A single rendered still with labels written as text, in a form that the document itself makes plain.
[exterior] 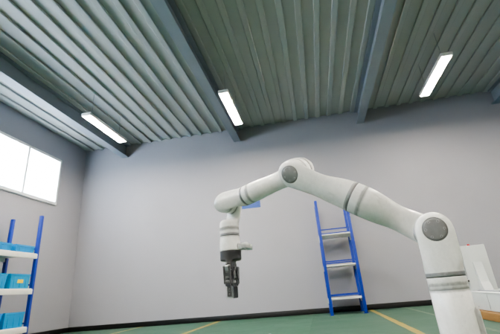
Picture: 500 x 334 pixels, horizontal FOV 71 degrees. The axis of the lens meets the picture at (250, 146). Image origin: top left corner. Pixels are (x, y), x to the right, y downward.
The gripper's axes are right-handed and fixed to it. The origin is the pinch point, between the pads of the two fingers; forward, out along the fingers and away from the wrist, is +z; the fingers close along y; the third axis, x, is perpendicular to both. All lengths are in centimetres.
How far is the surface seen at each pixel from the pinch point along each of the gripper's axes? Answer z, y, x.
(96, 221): -173, -595, -458
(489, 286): 16, -378, 222
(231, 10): -353, -239, -41
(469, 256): -21, -388, 214
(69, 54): -352, -257, -299
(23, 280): -42, -374, -423
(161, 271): -51, -598, -300
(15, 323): 18, -374, -424
